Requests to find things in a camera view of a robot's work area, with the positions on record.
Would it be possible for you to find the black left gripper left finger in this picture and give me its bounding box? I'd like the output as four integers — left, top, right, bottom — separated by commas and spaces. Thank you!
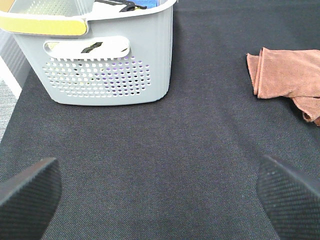
0, 157, 62, 240

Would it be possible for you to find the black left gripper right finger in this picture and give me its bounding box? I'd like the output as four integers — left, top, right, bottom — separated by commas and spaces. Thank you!
256, 155, 320, 240

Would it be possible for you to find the brown towel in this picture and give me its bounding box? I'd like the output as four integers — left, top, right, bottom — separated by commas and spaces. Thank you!
246, 47, 320, 126

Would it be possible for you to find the black fabric table cover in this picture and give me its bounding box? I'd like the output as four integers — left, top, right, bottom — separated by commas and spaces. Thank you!
0, 0, 320, 240

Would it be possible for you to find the grey perforated plastic basket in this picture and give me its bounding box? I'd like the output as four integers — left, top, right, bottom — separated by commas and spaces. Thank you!
0, 0, 174, 106

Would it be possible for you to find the blue item in basket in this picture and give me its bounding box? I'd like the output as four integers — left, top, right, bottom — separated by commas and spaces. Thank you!
131, 0, 159, 9

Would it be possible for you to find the yellow basket handle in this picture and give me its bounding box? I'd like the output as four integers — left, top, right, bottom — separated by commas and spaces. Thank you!
0, 16, 88, 36

